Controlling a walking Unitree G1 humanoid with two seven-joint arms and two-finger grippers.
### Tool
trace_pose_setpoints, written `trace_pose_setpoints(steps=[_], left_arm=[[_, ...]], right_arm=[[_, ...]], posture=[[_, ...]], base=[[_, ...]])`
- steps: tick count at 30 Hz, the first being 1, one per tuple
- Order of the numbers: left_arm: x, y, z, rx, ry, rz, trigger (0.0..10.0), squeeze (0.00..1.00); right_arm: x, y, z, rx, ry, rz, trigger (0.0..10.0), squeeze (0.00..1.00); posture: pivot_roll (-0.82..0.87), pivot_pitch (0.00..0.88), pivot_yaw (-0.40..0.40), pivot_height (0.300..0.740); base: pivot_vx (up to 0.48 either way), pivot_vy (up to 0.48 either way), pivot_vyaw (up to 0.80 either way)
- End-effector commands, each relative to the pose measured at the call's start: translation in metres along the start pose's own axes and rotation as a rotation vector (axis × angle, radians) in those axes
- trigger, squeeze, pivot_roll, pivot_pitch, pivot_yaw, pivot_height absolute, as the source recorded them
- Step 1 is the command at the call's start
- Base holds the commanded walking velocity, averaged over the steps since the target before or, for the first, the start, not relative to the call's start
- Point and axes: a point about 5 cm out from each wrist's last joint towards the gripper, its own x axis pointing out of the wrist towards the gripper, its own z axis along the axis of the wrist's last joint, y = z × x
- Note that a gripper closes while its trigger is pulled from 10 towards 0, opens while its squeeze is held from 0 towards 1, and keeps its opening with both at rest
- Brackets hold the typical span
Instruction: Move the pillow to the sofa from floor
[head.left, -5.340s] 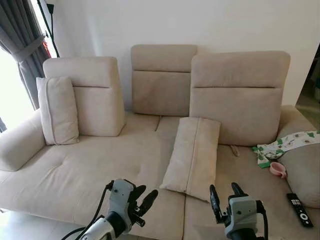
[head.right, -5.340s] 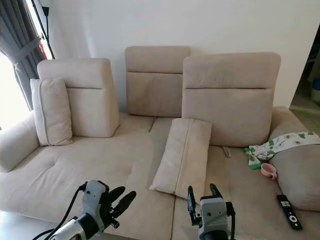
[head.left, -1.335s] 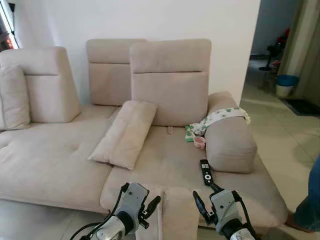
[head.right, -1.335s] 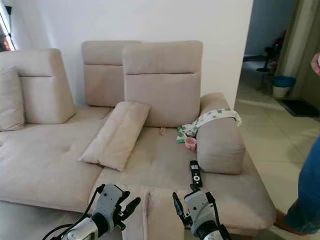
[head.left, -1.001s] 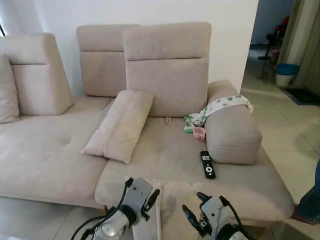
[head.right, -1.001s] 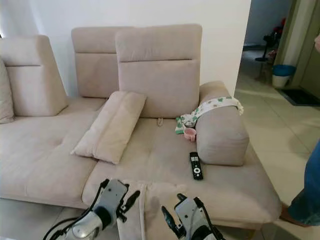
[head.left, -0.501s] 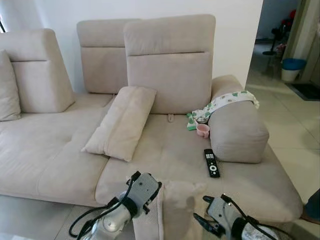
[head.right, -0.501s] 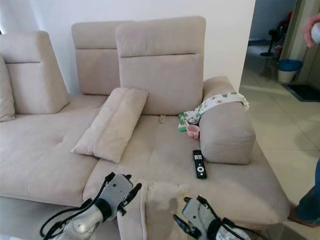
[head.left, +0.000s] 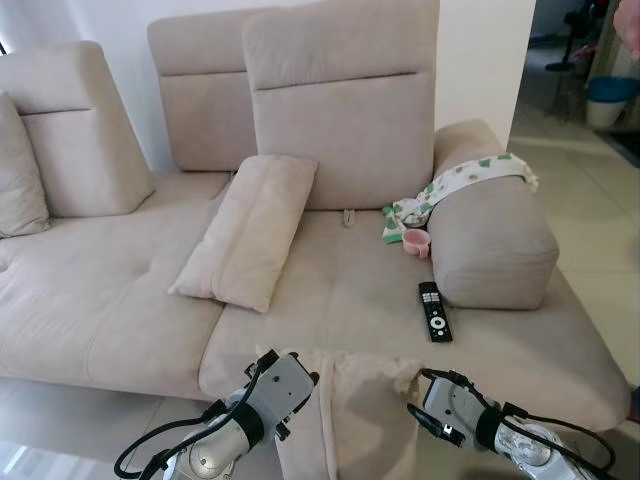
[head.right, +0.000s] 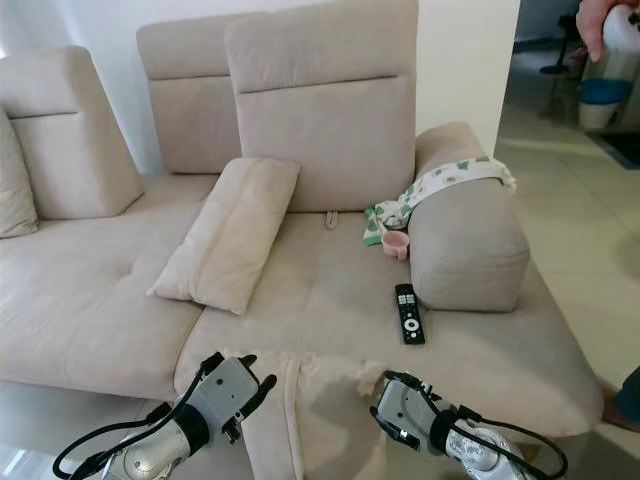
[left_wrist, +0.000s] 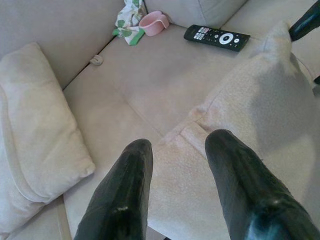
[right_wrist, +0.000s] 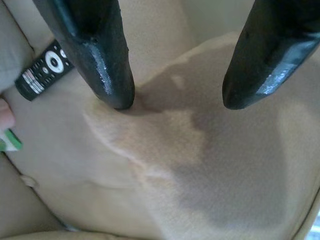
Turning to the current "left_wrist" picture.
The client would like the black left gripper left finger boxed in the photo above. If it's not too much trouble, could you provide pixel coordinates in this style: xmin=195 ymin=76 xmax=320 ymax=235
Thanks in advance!
xmin=73 ymin=138 xmax=154 ymax=240

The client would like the beige fabric sofa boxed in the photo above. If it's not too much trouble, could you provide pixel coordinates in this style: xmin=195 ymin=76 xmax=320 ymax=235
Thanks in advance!
xmin=0 ymin=0 xmax=320 ymax=240

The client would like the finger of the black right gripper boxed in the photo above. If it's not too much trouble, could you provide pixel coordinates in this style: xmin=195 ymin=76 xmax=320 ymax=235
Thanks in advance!
xmin=288 ymin=0 xmax=320 ymax=42

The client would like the pink plastic cup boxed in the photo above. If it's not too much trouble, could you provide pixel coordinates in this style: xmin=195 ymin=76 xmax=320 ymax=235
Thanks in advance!
xmin=138 ymin=10 xmax=170 ymax=37

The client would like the small beige sofa clip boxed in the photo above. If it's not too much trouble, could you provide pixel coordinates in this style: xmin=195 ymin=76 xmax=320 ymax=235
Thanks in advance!
xmin=89 ymin=55 xmax=104 ymax=66

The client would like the white green leaf-print cloth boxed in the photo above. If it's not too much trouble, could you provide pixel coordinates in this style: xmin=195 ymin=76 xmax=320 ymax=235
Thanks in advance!
xmin=112 ymin=0 xmax=148 ymax=47

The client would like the cream plain pillow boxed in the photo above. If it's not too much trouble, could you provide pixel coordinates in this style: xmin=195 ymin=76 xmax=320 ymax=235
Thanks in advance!
xmin=0 ymin=41 xmax=97 ymax=236

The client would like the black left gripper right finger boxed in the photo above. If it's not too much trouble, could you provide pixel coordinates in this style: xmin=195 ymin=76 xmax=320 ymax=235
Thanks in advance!
xmin=204 ymin=129 xmax=320 ymax=240

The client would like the black tv remote control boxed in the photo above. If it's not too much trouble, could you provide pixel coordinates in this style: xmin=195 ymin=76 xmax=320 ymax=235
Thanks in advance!
xmin=183 ymin=24 xmax=251 ymax=53

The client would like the cream textured pillow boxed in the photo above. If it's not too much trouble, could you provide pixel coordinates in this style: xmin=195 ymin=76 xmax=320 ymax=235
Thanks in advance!
xmin=147 ymin=21 xmax=320 ymax=240

